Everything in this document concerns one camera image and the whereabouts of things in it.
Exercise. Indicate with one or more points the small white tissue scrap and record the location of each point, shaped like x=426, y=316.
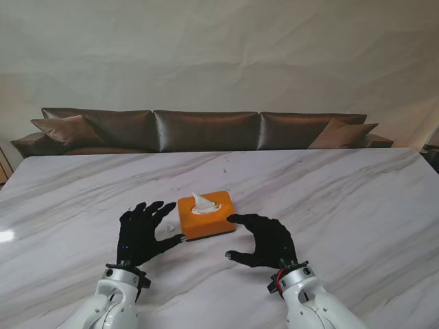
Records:
x=169, y=227

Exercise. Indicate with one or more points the white fabric backdrop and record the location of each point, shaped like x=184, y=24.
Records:
x=219, y=51

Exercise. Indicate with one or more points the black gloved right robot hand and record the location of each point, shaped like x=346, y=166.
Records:
x=271, y=243

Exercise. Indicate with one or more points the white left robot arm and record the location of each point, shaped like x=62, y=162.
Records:
x=109, y=301

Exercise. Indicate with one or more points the brown leather sofa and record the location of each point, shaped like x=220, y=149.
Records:
x=205, y=132

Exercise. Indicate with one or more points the brown throw pillow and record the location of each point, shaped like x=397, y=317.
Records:
x=339, y=135
x=68, y=132

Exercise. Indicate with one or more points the orange tissue box cover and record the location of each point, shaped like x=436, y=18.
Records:
x=205, y=226

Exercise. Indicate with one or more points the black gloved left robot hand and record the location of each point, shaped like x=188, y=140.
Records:
x=137, y=240

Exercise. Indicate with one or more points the gold tissue pack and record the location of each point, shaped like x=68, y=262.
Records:
x=202, y=205

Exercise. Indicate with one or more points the dark furniture piece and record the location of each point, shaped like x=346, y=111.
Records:
x=433, y=154

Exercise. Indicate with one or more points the wooden furniture piece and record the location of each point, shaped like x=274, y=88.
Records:
x=3, y=171

